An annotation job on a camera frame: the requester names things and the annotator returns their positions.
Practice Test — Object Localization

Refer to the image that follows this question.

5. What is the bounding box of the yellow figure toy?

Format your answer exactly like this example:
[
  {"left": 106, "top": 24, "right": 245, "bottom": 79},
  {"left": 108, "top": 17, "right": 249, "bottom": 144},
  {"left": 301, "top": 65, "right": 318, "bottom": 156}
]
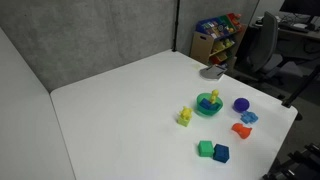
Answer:
[{"left": 209, "top": 88, "right": 220, "bottom": 105}]

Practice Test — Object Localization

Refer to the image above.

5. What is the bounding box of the yellow bear toy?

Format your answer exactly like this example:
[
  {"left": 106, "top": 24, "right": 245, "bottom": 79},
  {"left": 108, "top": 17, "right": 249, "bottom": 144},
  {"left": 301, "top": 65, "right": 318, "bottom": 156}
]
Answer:
[{"left": 179, "top": 105, "right": 194, "bottom": 122}]

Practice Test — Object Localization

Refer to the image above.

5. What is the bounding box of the green plastic bowl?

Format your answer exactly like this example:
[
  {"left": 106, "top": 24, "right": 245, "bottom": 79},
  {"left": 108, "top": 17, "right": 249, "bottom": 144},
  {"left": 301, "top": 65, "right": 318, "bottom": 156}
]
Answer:
[{"left": 195, "top": 92, "right": 224, "bottom": 117}]

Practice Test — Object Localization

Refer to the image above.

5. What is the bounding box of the blue block in bowl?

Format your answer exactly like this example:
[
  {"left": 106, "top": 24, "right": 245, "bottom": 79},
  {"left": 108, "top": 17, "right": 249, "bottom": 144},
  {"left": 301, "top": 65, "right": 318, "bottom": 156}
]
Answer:
[{"left": 199, "top": 98, "right": 222, "bottom": 112}]

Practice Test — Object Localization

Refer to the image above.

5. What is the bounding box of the toy shelf with coloured bins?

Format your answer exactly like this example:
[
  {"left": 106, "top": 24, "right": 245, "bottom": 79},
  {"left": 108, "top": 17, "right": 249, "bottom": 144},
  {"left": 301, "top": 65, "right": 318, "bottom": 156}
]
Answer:
[{"left": 189, "top": 12, "right": 247, "bottom": 68}]

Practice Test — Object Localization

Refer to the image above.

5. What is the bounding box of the orange toy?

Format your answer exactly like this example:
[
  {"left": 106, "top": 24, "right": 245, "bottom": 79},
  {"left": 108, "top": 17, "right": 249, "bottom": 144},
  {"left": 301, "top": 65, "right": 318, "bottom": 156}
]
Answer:
[{"left": 231, "top": 122, "right": 253, "bottom": 140}]

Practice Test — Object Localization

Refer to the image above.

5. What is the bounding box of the light blue toy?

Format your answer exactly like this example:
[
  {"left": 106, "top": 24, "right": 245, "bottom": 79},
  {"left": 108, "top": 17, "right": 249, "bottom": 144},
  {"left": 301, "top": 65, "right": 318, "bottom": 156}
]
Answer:
[{"left": 240, "top": 110, "right": 259, "bottom": 125}]

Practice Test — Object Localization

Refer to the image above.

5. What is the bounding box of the lime green small block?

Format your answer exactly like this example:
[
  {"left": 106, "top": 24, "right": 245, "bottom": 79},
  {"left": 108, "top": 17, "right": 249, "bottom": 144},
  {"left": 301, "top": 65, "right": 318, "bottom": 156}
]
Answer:
[{"left": 176, "top": 114, "right": 192, "bottom": 128}]

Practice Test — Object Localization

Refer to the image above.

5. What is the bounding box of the grey flat object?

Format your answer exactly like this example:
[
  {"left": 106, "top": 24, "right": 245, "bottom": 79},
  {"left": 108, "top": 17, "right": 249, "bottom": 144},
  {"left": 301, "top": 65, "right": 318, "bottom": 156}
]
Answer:
[{"left": 199, "top": 64, "right": 228, "bottom": 82}]

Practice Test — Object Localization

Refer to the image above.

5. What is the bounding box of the black vertical pole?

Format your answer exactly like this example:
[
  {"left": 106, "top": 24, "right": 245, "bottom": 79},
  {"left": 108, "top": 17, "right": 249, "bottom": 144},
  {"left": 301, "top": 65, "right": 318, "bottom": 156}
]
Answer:
[{"left": 171, "top": 0, "right": 181, "bottom": 53}]

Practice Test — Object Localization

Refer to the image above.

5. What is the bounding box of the green cube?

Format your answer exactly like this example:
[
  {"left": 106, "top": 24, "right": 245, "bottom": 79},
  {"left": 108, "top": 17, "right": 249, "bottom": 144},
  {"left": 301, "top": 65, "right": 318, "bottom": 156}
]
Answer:
[{"left": 197, "top": 140, "right": 215, "bottom": 158}]

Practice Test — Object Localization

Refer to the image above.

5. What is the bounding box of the purple spiky ball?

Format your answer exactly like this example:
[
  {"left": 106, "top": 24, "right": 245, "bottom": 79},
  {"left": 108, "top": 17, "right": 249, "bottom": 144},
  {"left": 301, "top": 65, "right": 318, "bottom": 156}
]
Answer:
[{"left": 233, "top": 97, "right": 250, "bottom": 113}]

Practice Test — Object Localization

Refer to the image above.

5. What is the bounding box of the dark blue cube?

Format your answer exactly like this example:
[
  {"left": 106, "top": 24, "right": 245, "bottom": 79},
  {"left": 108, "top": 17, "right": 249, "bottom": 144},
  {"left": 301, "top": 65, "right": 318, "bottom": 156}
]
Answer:
[{"left": 212, "top": 143, "right": 231, "bottom": 164}]

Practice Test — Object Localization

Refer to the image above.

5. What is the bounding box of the grey office chair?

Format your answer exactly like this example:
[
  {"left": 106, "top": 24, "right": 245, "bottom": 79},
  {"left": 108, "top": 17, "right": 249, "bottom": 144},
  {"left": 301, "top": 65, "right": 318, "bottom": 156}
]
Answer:
[{"left": 233, "top": 11, "right": 285, "bottom": 85}]

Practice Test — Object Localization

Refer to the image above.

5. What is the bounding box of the black slanted stand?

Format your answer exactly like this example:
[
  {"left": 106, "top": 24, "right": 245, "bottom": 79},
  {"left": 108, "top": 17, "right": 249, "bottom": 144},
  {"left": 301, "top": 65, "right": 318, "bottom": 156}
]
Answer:
[{"left": 281, "top": 64, "right": 320, "bottom": 109}]

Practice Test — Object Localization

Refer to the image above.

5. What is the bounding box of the office desk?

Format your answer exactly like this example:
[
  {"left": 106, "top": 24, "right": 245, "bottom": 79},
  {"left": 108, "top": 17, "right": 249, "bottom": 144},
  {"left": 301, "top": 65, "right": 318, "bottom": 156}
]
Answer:
[{"left": 252, "top": 19, "right": 320, "bottom": 44}]

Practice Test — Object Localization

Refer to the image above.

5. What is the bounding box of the black equipment base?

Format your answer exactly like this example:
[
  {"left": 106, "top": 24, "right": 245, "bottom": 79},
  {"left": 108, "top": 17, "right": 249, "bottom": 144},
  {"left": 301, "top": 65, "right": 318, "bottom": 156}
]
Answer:
[{"left": 262, "top": 142, "right": 320, "bottom": 180}]

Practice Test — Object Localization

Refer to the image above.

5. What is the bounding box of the black monitor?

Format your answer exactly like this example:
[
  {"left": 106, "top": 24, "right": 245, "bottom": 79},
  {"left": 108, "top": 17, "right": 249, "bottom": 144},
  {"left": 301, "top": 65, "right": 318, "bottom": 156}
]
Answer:
[{"left": 279, "top": 0, "right": 320, "bottom": 18}]

